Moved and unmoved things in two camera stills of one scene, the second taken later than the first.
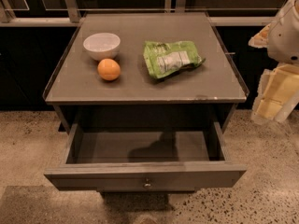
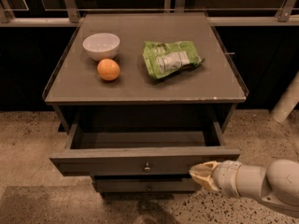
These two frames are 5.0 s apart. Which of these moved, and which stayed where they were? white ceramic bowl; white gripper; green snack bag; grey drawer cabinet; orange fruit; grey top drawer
Moved: white gripper; grey top drawer
Stayed: grey drawer cabinet; white ceramic bowl; orange fruit; green snack bag
